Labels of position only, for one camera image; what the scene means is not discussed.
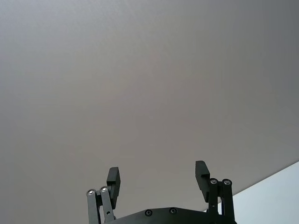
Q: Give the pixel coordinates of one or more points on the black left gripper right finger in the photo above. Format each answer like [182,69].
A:
[202,182]

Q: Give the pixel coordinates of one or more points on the white table cloth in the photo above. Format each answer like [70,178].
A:
[130,88]

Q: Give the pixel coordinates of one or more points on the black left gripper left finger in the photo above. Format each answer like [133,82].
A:
[114,186]

